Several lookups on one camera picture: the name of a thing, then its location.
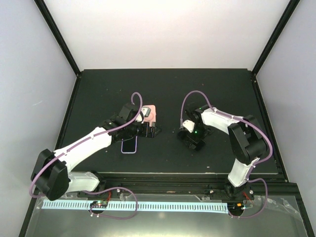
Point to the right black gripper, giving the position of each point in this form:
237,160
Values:
195,139

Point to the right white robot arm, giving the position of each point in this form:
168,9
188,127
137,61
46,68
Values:
249,144

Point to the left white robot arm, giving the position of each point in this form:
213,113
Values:
53,173

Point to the right frame post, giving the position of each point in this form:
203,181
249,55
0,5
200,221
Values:
282,22

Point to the phone in purple case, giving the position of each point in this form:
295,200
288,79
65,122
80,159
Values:
129,146

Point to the electronics board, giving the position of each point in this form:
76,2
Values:
236,206
99,204

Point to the frame post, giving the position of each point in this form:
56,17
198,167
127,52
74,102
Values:
41,5
282,22

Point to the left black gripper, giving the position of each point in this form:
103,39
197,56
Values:
152,133

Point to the light blue cable duct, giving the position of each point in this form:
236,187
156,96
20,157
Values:
153,206

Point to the left electronics board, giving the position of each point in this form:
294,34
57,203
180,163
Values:
99,204

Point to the right electronics board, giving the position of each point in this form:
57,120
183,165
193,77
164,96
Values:
236,206

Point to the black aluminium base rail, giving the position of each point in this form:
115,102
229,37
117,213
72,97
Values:
158,182

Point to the pink phone case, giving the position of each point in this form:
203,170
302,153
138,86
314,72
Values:
152,122

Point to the left frame post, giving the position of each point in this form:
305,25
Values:
41,5

